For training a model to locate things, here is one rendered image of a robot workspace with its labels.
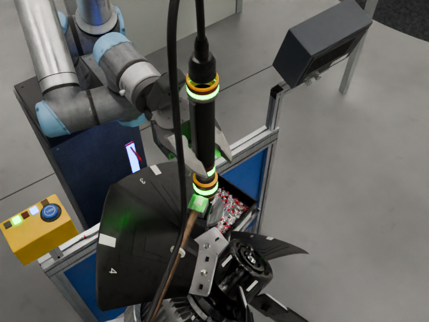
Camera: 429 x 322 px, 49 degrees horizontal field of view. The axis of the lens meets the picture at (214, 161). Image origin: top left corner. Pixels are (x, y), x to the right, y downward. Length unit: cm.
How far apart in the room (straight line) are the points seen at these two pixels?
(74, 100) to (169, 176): 34
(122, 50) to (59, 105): 17
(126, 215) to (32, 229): 49
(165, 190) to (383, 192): 172
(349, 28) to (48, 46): 90
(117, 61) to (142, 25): 218
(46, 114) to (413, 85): 262
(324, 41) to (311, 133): 140
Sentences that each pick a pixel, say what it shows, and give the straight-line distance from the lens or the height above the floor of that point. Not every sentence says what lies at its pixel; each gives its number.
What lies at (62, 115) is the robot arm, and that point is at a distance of 96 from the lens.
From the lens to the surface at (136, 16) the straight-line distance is 300.
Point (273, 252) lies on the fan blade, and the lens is 122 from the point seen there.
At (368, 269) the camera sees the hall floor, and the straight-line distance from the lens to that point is 244.
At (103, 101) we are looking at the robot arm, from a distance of 95.
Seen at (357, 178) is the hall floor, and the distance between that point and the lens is 268.
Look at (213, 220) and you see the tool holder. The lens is 90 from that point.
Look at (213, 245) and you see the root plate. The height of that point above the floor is 118.
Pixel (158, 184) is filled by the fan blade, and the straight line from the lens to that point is 115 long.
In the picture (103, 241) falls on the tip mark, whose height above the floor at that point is 144.
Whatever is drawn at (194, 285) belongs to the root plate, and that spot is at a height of 125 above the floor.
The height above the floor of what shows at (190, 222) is 145.
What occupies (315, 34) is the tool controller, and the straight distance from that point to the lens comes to 145.
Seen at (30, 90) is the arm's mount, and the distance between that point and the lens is 160.
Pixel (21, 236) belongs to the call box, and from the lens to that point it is 130.
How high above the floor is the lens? 216
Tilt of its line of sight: 55 degrees down
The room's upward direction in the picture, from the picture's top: straight up
